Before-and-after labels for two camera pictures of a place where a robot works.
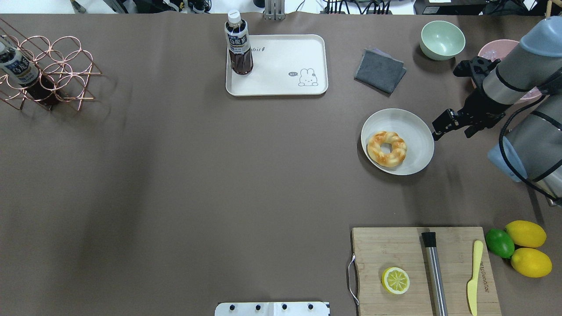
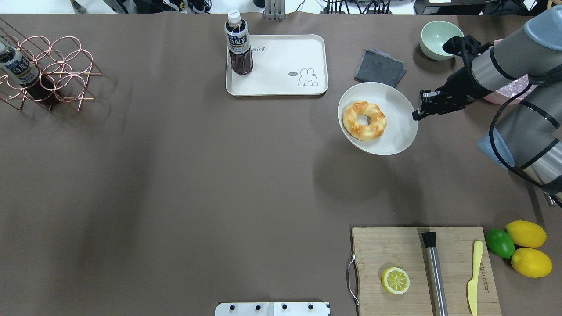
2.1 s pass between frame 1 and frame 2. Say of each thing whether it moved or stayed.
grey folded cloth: stayed
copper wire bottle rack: stayed
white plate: moved
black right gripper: moved
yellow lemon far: stayed
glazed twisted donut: moved
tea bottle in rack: stayed
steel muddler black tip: stayed
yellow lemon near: stayed
